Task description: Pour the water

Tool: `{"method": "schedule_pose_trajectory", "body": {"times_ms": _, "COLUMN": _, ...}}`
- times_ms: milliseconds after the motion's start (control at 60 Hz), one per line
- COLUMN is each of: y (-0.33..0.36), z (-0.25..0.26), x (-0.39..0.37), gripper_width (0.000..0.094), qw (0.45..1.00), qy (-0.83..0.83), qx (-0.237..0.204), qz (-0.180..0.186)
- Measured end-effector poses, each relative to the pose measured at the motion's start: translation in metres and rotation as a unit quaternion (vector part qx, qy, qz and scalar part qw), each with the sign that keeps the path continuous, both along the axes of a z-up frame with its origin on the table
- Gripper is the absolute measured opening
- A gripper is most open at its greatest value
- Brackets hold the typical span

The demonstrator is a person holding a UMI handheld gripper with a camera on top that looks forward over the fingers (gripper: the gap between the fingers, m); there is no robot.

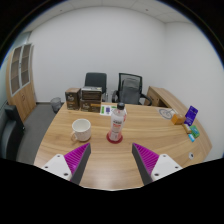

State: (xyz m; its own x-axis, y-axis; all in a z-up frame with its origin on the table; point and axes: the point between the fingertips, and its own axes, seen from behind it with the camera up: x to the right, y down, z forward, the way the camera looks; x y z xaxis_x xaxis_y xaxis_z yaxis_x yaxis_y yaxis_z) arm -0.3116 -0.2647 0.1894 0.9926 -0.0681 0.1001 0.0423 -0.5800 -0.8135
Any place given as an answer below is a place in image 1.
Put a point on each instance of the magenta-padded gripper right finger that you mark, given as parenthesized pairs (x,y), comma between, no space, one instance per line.
(156,166)

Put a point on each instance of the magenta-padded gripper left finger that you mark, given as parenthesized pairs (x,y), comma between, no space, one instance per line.
(65,165)

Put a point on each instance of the clear drink bottle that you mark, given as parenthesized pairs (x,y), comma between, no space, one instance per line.
(117,125)

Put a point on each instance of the round silver desk grommet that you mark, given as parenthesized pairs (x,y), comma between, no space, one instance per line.
(191,155)

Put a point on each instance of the white mug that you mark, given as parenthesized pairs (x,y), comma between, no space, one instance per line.
(81,130)

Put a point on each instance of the small blue box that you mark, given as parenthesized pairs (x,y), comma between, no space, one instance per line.
(191,138)

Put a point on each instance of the small yellow box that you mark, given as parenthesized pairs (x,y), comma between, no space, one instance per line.
(187,128)

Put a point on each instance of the flat round red coaster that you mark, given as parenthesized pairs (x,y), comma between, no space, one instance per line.
(113,141)

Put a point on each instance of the green box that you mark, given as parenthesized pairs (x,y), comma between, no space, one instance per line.
(195,131)

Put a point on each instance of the orange-brown box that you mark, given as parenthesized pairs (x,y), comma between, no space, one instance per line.
(178,119)

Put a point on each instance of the grey waste bin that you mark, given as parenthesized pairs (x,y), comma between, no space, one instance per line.
(56,105)

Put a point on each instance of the purple standing sign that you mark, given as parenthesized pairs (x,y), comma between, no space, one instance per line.
(191,115)

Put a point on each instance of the black armchair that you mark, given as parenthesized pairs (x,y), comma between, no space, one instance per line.
(10,133)

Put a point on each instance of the tall dark brown carton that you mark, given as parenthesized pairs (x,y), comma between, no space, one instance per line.
(72,98)

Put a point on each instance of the white sheet with coloured stickers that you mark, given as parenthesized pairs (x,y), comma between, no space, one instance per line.
(106,110)

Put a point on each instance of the wooden side desk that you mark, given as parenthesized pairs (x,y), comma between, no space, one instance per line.
(160,95)

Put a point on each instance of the flat dark brown carton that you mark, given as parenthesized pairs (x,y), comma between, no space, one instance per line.
(91,94)

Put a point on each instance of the wooden cabinet with glass doors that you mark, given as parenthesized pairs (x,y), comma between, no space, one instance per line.
(21,96)

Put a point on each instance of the mesh office chair, grey jacket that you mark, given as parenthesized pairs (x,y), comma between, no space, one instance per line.
(130,88)

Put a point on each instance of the black office chair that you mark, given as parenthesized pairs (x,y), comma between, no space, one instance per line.
(96,80)

